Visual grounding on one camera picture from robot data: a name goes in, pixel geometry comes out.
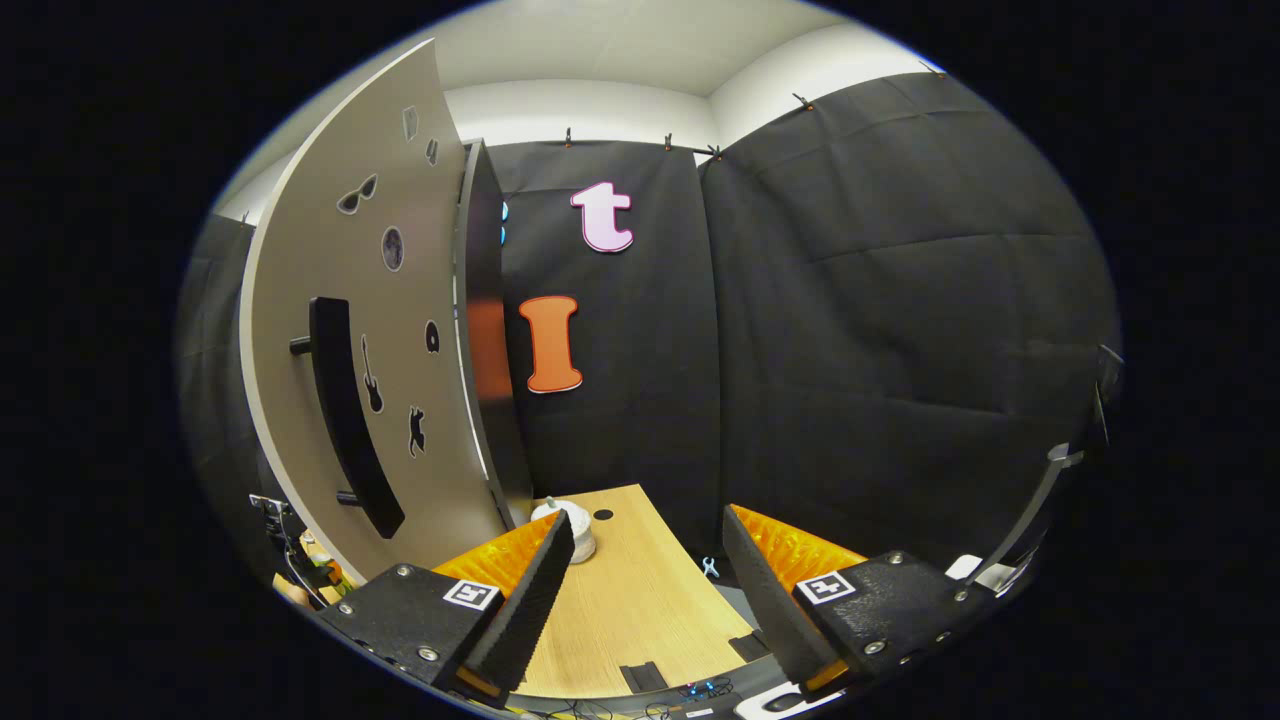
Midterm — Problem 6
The black cabinet door handle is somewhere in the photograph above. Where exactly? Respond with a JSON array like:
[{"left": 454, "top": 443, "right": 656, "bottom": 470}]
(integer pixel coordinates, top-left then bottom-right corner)
[{"left": 290, "top": 296, "right": 406, "bottom": 541}]

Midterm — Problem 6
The beige cabinet door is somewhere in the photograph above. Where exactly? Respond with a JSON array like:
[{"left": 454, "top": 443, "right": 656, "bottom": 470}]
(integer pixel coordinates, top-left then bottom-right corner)
[{"left": 238, "top": 38, "right": 511, "bottom": 586}]

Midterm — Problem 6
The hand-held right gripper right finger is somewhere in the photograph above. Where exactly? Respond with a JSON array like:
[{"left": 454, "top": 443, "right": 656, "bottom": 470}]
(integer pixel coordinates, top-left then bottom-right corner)
[{"left": 722, "top": 503, "right": 1001, "bottom": 701}]

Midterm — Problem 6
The black backdrop cloth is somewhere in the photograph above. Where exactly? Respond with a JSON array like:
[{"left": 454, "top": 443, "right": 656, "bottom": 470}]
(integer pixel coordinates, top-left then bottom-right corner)
[{"left": 175, "top": 72, "right": 1123, "bottom": 591}]

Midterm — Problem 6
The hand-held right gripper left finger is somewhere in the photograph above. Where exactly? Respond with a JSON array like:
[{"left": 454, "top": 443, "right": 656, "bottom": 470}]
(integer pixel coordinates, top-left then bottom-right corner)
[{"left": 318, "top": 508, "right": 577, "bottom": 709}]

